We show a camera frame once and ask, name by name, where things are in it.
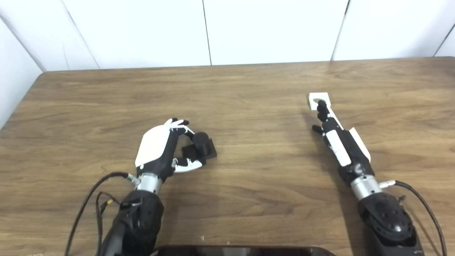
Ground dark glossy robot chest panel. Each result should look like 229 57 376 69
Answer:
153 245 338 256

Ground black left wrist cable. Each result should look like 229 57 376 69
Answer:
65 172 139 256

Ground white square piece with hole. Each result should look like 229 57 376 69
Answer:
309 92 331 111

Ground thin left arm wires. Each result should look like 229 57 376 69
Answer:
95 192 120 250

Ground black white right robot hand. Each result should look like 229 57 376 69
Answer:
312 100 375 185

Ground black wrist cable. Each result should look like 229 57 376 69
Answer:
65 172 139 256
380 180 448 256

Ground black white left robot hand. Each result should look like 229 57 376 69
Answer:
135 118 205 182

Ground black peg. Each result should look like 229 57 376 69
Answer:
181 132 217 166

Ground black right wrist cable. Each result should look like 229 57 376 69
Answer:
380 180 448 256

